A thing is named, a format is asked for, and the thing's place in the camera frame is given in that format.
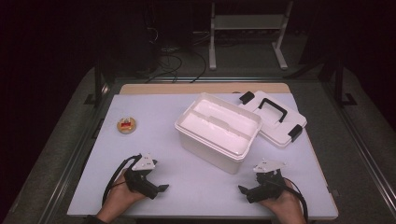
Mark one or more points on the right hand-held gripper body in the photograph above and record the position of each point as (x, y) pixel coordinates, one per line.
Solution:
(267, 188)

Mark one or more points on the white plastic tray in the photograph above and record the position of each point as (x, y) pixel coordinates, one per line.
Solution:
(218, 126)

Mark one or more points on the person's right hand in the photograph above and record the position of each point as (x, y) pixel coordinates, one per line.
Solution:
(288, 207)

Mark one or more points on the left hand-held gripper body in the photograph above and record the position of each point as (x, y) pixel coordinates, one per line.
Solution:
(140, 182)

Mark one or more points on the white plastic storage box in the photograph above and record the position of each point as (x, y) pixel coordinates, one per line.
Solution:
(208, 152)

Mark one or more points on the white table mat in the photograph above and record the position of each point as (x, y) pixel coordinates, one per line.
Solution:
(193, 193)

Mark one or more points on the small round yellow container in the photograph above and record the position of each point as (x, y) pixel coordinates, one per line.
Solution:
(126, 125)

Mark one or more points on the grey metal stand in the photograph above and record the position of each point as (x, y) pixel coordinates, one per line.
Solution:
(249, 22)

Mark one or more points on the person's left hand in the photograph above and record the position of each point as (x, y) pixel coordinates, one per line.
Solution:
(120, 199)

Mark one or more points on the black frame post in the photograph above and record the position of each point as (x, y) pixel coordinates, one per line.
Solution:
(340, 87)
(98, 84)

